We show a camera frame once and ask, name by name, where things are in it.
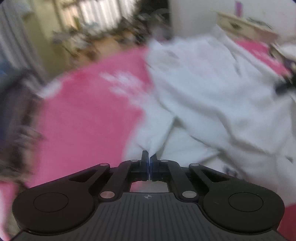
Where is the white shirt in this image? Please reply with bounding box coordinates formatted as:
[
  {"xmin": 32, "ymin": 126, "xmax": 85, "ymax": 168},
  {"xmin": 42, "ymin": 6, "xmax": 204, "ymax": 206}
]
[{"xmin": 125, "ymin": 25, "xmax": 296, "ymax": 207}]

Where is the pink floral blanket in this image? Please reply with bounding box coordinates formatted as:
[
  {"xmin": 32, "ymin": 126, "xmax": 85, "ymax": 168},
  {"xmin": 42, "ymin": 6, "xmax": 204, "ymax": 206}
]
[{"xmin": 0, "ymin": 38, "xmax": 296, "ymax": 241}]

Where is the stack of folded clothes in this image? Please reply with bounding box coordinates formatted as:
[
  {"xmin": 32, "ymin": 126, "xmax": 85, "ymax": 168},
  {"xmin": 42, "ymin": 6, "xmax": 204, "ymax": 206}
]
[{"xmin": 0, "ymin": 72, "xmax": 44, "ymax": 186}]

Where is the balcony railing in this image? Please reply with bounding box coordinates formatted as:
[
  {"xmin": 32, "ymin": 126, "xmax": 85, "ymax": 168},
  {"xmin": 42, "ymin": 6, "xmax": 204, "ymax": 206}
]
[{"xmin": 76, "ymin": 0, "xmax": 139, "ymax": 26}]

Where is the folding table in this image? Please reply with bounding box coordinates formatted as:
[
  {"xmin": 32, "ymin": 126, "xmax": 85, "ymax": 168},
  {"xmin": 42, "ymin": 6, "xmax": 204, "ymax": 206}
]
[{"xmin": 52, "ymin": 28, "xmax": 97, "ymax": 56}]

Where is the white and beige clothes pile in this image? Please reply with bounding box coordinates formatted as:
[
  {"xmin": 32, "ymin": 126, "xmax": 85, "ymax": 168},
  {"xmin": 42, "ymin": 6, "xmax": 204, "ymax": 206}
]
[{"xmin": 269, "ymin": 43, "xmax": 296, "ymax": 63}]

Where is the black wheelchair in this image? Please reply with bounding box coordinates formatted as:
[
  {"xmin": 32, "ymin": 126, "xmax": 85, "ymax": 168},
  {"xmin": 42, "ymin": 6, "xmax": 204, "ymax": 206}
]
[{"xmin": 134, "ymin": 9, "xmax": 171, "ymax": 43}]

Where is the grey curtain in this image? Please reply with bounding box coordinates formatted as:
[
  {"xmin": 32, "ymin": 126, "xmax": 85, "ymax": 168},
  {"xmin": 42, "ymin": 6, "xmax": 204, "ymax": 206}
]
[{"xmin": 0, "ymin": 5, "xmax": 47, "ymax": 84}]

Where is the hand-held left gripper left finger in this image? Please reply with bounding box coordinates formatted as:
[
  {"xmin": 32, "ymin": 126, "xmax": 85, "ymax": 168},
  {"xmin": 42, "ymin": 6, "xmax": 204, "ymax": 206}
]
[{"xmin": 68, "ymin": 151, "xmax": 150, "ymax": 205}]

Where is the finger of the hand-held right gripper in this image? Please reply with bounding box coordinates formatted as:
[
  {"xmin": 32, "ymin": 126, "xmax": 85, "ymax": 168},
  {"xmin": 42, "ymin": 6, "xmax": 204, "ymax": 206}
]
[{"xmin": 275, "ymin": 76, "xmax": 296, "ymax": 95}]

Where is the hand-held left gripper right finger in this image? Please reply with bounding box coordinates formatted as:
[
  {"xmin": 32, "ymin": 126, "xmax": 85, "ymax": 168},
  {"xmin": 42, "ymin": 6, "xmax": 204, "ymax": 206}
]
[{"xmin": 150, "ymin": 153, "xmax": 232, "ymax": 204}]

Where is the cream nightstand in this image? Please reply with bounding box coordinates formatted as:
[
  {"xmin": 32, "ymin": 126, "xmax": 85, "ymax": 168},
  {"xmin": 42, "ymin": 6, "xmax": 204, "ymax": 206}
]
[{"xmin": 216, "ymin": 10, "xmax": 280, "ymax": 43}]

